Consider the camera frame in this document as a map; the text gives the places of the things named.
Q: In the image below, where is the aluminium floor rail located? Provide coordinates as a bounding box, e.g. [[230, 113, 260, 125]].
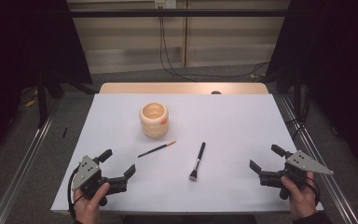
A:
[[0, 102, 60, 224], [279, 94, 358, 224]]

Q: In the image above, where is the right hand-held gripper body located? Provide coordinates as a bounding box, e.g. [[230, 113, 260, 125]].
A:
[[258, 149, 335, 201]]

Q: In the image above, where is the black hanging cable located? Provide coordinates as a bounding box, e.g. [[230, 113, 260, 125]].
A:
[[158, 16, 271, 79], [161, 16, 199, 82]]

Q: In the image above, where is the black makeup brush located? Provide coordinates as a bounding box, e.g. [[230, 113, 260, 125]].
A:
[[188, 141, 206, 182]]

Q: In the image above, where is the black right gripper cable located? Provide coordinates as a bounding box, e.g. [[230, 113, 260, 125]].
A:
[[302, 175, 322, 207]]

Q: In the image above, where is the black curtain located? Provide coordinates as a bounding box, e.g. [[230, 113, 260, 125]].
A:
[[265, 0, 358, 171], [0, 0, 93, 166]]

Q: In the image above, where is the white wall socket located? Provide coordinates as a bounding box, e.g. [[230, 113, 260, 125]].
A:
[[154, 0, 177, 9]]

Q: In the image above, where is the black stand post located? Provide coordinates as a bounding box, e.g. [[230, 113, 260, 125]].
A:
[[293, 68, 302, 119], [36, 74, 49, 129]]

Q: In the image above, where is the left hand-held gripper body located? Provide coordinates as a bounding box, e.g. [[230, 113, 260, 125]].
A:
[[71, 154, 129, 199]]

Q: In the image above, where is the black horizontal frame bar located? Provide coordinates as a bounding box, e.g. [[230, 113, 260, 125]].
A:
[[69, 8, 290, 18]]

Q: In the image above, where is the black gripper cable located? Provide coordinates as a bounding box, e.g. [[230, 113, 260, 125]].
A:
[[67, 167, 87, 220], [302, 175, 322, 207]]

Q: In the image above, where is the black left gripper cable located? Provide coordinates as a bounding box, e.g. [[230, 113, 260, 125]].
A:
[[67, 167, 87, 220]]

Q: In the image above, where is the wooden wall strip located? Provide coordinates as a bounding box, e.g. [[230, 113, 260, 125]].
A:
[[182, 0, 189, 68]]

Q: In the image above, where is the white table sheet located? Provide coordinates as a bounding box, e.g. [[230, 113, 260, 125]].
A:
[[49, 92, 324, 215]]

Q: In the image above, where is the person's right hand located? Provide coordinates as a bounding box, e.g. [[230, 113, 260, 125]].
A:
[[281, 171, 319, 220]]

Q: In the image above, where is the black pencil with orange end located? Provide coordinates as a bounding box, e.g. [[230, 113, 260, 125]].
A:
[[137, 140, 177, 159]]

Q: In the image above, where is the cream ribbed ceramic cup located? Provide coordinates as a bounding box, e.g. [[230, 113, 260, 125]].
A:
[[139, 102, 170, 140]]

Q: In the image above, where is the person's left hand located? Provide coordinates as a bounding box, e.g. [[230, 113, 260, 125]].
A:
[[73, 182, 111, 224]]

